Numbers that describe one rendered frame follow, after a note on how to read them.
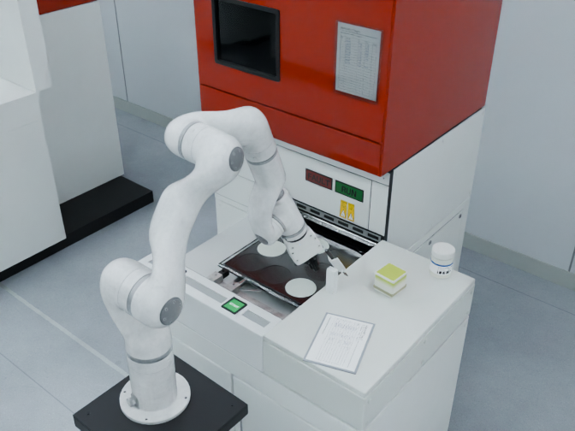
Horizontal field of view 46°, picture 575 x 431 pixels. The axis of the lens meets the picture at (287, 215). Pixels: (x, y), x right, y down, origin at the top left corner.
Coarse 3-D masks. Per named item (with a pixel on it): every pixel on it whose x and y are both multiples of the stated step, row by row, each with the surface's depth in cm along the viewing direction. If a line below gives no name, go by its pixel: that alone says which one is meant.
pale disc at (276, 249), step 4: (260, 244) 242; (272, 244) 242; (276, 244) 242; (280, 244) 242; (260, 248) 239; (264, 248) 239; (268, 248) 239; (272, 248) 239; (276, 248) 239; (280, 248) 239; (284, 248) 239; (260, 252) 237; (264, 252) 237; (268, 252) 237; (272, 252) 237; (276, 252) 237; (280, 252) 237; (268, 256) 236; (272, 256) 236
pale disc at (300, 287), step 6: (288, 282) 223; (294, 282) 223; (300, 282) 223; (306, 282) 223; (312, 282) 223; (288, 288) 220; (294, 288) 220; (300, 288) 220; (306, 288) 220; (312, 288) 220; (294, 294) 218; (300, 294) 218; (306, 294) 218
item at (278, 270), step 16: (240, 256) 235; (256, 256) 236; (288, 256) 236; (320, 256) 236; (336, 256) 236; (352, 256) 236; (240, 272) 228; (256, 272) 228; (272, 272) 228; (288, 272) 228; (304, 272) 228; (320, 272) 228; (272, 288) 220; (320, 288) 220
